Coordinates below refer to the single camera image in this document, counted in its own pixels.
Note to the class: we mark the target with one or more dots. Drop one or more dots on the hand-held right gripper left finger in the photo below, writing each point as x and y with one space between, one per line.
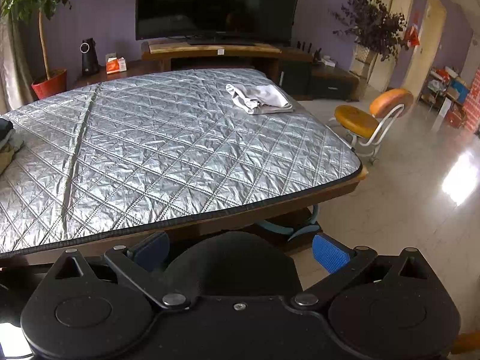
152 253

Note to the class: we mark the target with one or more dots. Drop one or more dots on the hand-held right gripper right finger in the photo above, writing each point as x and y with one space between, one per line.
330 255

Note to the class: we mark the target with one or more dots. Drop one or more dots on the lavender garment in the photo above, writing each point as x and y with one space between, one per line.
262 99

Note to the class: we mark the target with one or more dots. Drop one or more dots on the wooden table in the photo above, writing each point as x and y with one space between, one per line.
281 202

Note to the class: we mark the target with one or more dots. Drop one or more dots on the black round stool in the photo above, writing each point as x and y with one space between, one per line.
232 262

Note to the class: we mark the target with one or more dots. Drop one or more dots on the grey quilted bedspread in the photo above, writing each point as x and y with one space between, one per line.
168 150

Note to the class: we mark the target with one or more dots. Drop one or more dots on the orange wooden chair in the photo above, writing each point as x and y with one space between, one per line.
354 118

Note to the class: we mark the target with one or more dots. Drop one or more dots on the khaki garment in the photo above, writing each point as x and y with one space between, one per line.
6 161

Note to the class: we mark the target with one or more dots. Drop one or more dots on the dark wooden cabinet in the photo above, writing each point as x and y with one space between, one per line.
330 80

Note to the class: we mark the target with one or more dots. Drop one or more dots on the pale grey-green garment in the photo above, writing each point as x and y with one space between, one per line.
13 143

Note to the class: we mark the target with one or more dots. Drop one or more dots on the orange tissue box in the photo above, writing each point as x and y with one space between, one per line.
115 65

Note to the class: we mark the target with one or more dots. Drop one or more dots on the navy jacket orange lining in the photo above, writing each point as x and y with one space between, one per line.
6 125

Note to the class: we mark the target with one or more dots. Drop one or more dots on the red plant pot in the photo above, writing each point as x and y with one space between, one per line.
50 86

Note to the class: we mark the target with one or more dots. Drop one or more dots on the pile of coloured boxes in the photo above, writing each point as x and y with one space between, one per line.
455 97

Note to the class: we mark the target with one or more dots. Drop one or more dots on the black cylindrical speaker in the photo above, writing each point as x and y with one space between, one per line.
90 58

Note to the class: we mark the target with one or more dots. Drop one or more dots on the wooden television stand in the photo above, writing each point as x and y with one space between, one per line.
225 54

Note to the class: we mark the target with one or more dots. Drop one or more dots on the beige curtain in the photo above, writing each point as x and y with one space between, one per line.
13 63

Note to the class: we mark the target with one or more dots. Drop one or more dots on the dried purple flowers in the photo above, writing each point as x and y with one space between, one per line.
371 22

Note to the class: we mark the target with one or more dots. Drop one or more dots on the red door hanging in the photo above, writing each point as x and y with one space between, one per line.
412 32

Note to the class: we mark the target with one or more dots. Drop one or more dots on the black television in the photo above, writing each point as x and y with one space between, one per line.
221 3

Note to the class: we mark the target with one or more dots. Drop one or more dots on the white wall socket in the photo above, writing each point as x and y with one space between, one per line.
110 57

